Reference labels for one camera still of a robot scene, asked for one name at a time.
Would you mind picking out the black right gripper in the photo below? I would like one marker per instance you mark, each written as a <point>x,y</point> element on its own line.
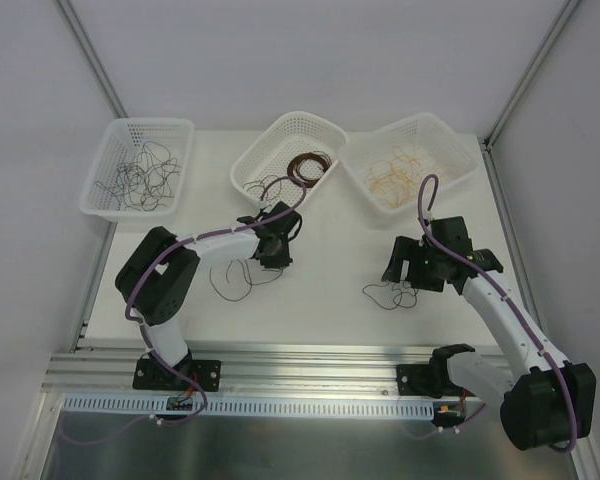
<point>417,265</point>

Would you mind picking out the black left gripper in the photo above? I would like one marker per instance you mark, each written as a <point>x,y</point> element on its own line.
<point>284,236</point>

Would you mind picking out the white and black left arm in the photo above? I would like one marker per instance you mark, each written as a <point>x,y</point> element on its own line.
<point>155,281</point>

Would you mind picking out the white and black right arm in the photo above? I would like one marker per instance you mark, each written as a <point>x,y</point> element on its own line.
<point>544,399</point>

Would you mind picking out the white basket right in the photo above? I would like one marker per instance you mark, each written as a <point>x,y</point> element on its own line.
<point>387,165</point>

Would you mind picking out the white basket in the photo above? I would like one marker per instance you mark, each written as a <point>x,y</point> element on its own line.
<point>292,134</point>
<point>387,165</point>
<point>138,173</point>

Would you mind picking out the white basket middle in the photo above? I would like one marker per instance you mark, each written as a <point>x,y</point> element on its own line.
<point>292,134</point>

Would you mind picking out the white basket left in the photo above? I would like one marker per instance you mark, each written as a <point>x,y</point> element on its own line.
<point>138,173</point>

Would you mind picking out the small connector board right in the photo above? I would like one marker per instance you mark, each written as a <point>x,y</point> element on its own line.
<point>456,410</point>

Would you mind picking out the small green circuit board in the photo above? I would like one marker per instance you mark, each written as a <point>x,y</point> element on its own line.
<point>180,403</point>

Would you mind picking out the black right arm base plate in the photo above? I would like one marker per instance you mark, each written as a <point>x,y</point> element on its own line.
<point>424,380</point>

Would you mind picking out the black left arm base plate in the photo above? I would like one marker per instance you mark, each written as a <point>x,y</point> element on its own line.
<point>202,372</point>

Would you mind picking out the white slotted cable duct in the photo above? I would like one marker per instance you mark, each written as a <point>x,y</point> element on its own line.
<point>254,407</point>

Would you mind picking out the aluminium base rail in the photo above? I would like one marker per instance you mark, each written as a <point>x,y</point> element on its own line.
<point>275,370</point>

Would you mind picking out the aluminium frame post right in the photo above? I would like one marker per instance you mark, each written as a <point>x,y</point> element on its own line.
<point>551,38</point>

